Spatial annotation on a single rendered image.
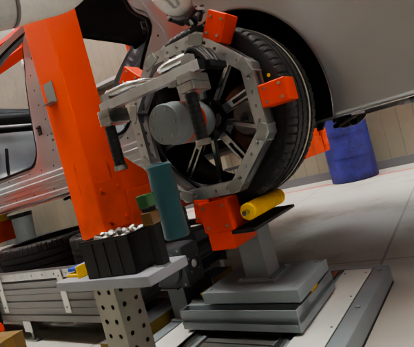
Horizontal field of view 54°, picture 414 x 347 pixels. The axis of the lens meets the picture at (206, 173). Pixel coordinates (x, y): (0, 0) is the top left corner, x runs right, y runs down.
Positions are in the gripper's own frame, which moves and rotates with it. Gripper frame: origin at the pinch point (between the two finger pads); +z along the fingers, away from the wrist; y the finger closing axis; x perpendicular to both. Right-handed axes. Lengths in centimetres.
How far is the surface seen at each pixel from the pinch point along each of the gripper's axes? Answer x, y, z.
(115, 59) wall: 145, -247, 608
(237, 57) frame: -18.7, 14.1, -19.5
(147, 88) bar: -23.2, -13.3, -27.7
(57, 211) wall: -135, -495, 706
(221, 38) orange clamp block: -11.4, 10.3, -17.0
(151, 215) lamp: -59, -16, -40
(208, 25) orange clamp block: -6.5, 6.9, -16.1
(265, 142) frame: -46, 18, -20
